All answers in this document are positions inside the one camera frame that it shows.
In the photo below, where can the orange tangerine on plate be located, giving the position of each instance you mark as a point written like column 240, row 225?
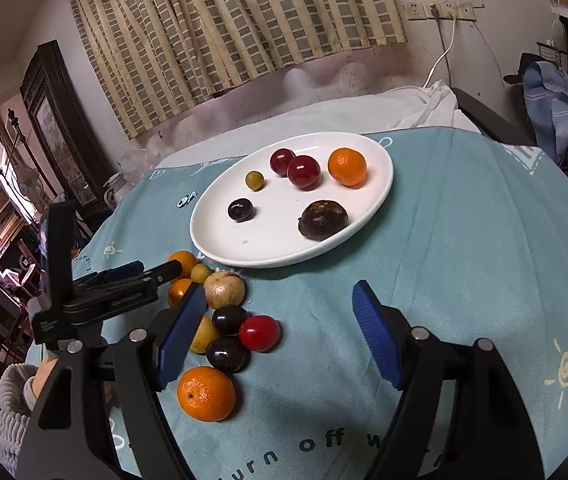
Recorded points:
column 347, row 167

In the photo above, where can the yellow round fruit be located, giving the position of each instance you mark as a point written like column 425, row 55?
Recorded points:
column 205, row 334

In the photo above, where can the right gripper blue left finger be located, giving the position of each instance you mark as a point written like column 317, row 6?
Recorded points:
column 175, row 331

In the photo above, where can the teal printed tablecloth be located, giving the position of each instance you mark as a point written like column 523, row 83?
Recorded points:
column 471, row 242

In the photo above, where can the dark brown passion fruit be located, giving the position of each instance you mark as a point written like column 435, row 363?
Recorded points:
column 322, row 219

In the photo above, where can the dark plum on plate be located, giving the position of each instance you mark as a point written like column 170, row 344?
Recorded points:
column 241, row 210

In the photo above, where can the orange tangerine with stem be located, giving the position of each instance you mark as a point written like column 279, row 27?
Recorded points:
column 206, row 394

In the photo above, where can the white wall socket strip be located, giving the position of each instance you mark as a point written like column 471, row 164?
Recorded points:
column 420, row 10

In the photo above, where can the white oval plate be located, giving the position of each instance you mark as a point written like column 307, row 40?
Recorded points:
column 271, row 239

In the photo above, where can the person's left hand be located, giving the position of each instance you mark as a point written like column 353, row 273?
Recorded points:
column 35, row 384

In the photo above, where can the grey ribbed sleeve forearm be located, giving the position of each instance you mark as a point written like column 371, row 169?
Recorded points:
column 17, row 400

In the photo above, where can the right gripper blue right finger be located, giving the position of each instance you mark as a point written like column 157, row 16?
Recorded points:
column 384, row 329

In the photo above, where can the tan round passion fruit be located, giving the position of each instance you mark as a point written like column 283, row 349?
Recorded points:
column 224, row 289

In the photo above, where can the dark plum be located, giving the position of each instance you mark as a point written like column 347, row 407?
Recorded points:
column 228, row 320
column 241, row 210
column 228, row 354

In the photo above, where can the dark framed picture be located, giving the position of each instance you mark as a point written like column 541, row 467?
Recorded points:
column 63, row 130

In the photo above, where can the blue clothes pile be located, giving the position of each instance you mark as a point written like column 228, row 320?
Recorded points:
column 545, row 92

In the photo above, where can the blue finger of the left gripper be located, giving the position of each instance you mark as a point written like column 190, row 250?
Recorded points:
column 109, row 276
column 164, row 273

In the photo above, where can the red plum front on plate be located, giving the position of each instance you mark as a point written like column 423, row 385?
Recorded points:
column 304, row 172

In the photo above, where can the red plum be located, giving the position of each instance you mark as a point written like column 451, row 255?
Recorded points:
column 280, row 160
column 304, row 172
column 260, row 333

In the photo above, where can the checked beige curtain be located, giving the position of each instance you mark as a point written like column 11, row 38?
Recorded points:
column 156, row 59

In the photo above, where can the white kettle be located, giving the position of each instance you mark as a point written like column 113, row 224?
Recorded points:
column 115, row 189

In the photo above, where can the glossy orange round fruit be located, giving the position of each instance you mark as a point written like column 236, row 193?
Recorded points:
column 187, row 261

